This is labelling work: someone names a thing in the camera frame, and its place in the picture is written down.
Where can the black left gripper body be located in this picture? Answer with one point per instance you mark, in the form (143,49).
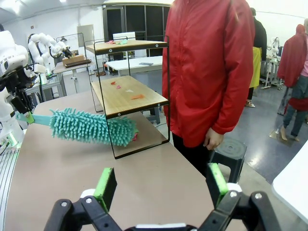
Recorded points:
(19,91)

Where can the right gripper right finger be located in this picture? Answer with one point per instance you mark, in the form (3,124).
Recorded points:
(216,183)

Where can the person in red hooded jacket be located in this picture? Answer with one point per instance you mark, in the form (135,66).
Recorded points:
(291,60)

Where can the black frame wooden shelf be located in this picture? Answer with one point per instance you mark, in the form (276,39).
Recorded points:
(127,101)

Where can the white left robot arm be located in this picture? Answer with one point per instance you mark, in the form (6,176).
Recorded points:
(9,53)

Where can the person's left hand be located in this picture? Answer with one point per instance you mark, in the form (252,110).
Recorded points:
(214,139)

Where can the orange paper scrap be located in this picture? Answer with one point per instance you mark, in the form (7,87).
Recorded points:
(138,97)

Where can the large white table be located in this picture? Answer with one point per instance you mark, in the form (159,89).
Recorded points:
(293,183)

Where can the black plastic stool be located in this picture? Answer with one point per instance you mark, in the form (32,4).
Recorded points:
(231,151)

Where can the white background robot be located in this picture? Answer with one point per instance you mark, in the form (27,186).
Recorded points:
(38,48)

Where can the small white table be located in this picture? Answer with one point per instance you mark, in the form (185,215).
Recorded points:
(134,63)

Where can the person in blue jeans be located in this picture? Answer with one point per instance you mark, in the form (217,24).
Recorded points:
(297,115)

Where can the teal chenille duster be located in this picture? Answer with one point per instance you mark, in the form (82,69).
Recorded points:
(84,127)

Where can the person in yellow apron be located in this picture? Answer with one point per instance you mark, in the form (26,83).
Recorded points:
(260,36)

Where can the white chair back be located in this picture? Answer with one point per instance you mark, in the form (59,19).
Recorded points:
(124,36)

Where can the dark glass partition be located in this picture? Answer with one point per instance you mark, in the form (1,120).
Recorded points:
(134,19)

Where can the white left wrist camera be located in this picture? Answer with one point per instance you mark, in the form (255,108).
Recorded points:
(39,68)

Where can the white paper scrap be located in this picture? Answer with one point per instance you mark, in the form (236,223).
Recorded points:
(129,90)

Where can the person's left forearm red sleeve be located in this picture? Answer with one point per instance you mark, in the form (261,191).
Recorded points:
(231,108)

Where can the wooden box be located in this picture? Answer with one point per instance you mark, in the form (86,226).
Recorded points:
(74,60)

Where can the black phone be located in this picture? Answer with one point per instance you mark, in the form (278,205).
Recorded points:
(146,63)

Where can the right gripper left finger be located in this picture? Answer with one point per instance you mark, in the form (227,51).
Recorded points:
(106,187)

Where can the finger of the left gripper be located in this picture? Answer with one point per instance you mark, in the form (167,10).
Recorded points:
(29,118)

